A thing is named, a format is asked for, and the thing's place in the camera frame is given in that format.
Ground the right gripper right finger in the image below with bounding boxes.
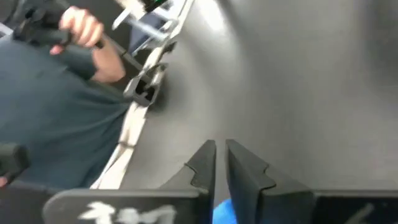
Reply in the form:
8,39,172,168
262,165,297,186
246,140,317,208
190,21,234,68
225,139,315,224

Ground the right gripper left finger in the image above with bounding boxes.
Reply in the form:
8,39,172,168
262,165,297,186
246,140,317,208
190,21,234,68
160,139,217,224

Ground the silver aluminium profile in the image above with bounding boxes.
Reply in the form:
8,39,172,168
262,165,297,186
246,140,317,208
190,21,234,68
90,0,197,190

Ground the person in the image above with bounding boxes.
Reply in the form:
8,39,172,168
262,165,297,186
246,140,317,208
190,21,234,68
0,39,131,191

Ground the person's hand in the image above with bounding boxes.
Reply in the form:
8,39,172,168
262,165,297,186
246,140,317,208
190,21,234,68
49,6,105,56

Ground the person's forearm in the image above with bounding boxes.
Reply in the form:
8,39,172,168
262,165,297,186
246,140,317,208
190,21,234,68
90,39,127,84

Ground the black control handle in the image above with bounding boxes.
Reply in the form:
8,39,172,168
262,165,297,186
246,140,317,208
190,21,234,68
12,0,147,74
0,142,31,185

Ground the blue microfiber towel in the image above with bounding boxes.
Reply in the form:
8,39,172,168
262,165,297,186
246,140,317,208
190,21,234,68
212,198,238,224

